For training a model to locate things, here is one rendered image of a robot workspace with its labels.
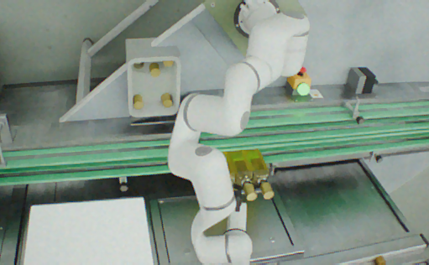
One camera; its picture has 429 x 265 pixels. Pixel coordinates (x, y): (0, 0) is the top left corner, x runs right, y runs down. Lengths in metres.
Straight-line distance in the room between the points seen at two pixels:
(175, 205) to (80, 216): 0.33
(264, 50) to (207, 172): 0.31
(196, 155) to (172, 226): 0.54
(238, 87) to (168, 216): 0.67
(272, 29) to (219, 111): 0.24
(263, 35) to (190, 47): 0.52
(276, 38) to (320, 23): 0.61
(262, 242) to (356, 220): 0.40
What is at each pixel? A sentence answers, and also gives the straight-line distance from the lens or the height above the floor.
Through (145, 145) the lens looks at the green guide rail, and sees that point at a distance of 1.45.
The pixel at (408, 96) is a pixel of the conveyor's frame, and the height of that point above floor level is 0.87.
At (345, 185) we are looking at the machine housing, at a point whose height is 1.02.
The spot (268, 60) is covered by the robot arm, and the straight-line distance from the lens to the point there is 0.99.
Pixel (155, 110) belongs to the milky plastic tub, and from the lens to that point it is 1.47.
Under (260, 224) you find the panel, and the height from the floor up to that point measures 1.17.
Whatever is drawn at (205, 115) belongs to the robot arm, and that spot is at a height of 1.31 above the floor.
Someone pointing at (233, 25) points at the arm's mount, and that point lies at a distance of 1.35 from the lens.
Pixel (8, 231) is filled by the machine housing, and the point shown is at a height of 1.08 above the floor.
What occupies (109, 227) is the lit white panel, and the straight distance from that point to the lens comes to 1.41.
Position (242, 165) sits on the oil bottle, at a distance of 1.41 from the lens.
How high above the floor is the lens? 2.04
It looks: 52 degrees down
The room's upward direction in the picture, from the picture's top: 160 degrees clockwise
